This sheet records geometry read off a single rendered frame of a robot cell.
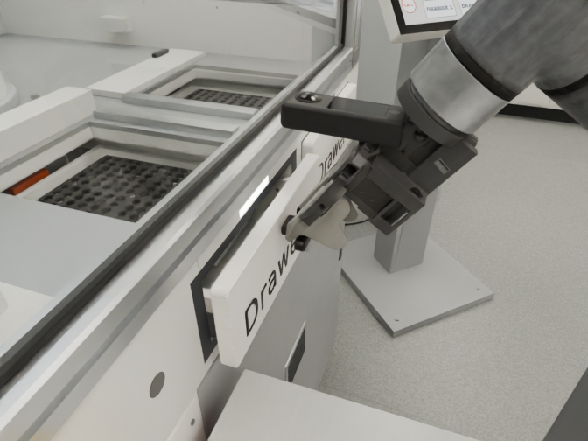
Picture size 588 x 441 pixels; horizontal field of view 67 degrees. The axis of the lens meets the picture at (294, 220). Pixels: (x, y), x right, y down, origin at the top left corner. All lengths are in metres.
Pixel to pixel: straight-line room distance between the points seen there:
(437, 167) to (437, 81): 0.08
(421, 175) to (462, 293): 1.38
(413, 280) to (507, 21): 1.48
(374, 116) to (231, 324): 0.23
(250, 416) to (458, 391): 1.08
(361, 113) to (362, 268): 1.41
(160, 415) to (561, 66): 0.42
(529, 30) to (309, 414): 0.41
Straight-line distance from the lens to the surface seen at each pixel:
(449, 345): 1.64
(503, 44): 0.36
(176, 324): 0.41
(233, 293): 0.41
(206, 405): 0.54
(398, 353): 1.57
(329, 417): 0.52
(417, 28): 1.20
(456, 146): 0.41
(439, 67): 0.38
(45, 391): 0.30
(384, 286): 1.72
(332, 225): 0.46
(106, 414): 0.37
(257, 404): 0.53
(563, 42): 0.37
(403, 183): 0.41
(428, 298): 1.72
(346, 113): 0.40
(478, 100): 0.37
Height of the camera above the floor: 1.20
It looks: 35 degrees down
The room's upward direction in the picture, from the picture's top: straight up
